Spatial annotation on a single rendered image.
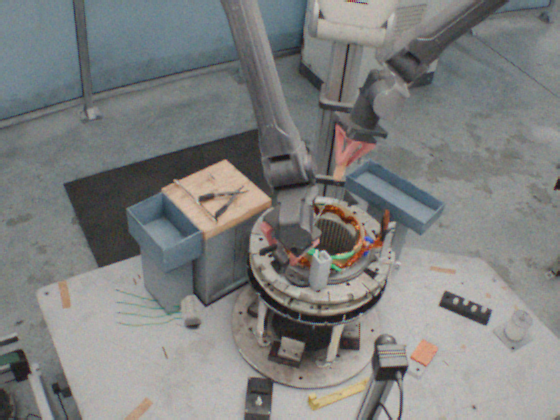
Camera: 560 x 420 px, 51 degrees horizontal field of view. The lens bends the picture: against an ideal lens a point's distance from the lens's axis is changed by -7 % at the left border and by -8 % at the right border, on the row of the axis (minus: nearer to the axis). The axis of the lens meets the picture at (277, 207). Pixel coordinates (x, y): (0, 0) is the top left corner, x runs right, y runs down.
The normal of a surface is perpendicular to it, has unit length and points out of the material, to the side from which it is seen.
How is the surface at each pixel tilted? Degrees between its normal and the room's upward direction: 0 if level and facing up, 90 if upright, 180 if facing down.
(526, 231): 0
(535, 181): 0
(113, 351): 0
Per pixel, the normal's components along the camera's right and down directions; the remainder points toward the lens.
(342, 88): -0.14, 0.67
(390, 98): 0.04, 0.51
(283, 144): -0.22, 0.42
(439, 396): 0.08, -0.72
